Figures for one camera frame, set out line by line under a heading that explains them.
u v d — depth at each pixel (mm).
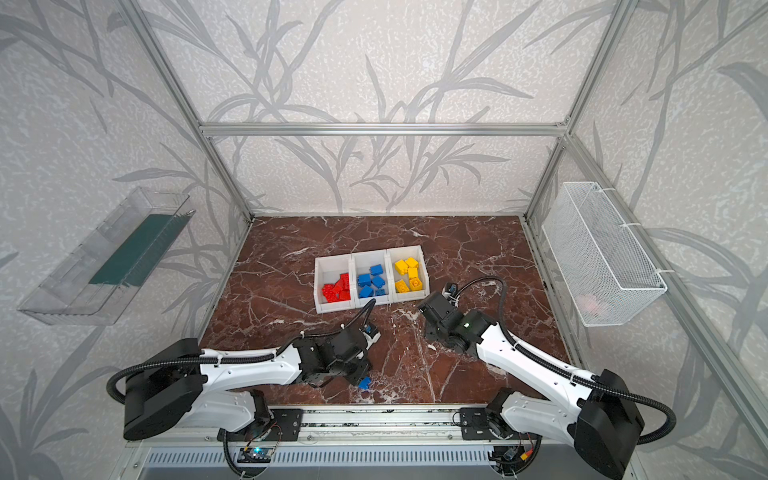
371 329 757
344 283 980
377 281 994
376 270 1029
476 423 738
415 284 963
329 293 954
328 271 1033
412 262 1023
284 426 728
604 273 615
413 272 1012
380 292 963
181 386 417
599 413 390
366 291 959
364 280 982
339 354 643
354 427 752
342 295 953
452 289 724
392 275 942
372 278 996
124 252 680
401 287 966
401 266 1018
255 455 711
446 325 601
